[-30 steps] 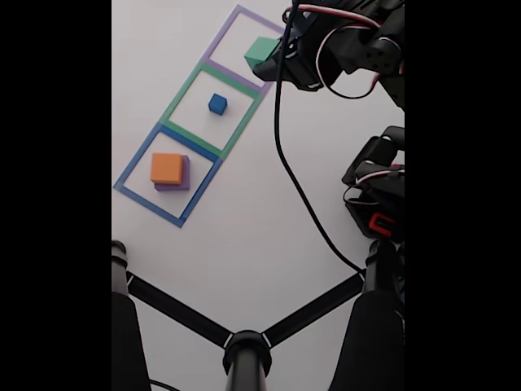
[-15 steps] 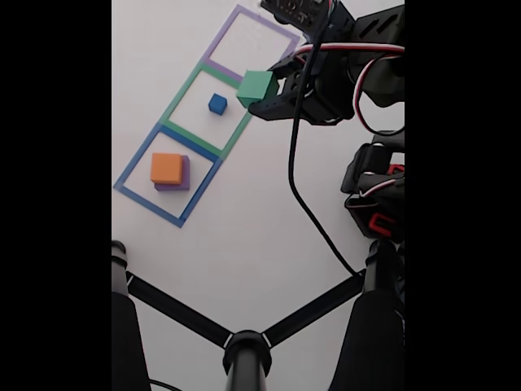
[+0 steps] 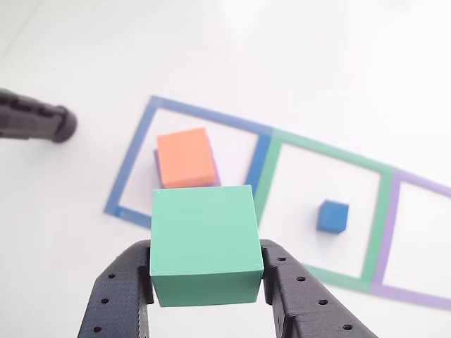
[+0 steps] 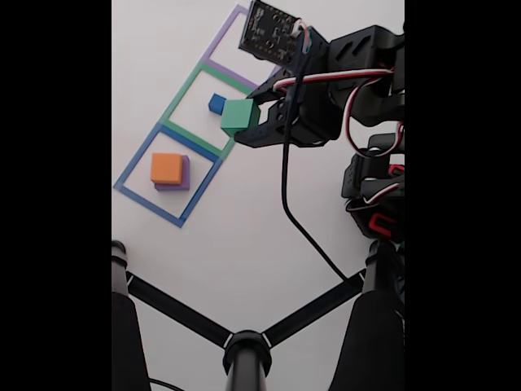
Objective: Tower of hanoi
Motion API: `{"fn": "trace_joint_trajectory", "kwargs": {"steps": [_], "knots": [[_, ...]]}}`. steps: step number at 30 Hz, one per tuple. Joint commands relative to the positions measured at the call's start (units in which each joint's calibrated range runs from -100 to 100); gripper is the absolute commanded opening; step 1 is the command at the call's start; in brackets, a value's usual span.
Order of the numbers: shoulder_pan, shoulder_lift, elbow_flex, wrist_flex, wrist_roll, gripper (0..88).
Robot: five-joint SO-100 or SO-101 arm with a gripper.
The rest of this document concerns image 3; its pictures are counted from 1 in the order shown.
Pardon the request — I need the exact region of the green square frame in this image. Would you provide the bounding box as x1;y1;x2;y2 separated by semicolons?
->
253;128;394;293

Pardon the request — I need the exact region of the blue square frame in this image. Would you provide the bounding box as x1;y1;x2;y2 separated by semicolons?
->
104;94;274;230

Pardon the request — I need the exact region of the purple square frame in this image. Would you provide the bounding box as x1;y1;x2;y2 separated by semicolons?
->
371;168;451;311

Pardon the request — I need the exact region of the small blue cube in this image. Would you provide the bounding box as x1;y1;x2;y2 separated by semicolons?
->
316;199;350;233

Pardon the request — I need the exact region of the green cube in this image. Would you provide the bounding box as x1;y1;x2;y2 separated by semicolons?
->
149;184;265;308

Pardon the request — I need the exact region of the purple cube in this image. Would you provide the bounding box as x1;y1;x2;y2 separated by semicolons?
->
153;149;222;187

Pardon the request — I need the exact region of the orange cube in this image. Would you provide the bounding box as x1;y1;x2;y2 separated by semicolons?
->
156;127;217;189

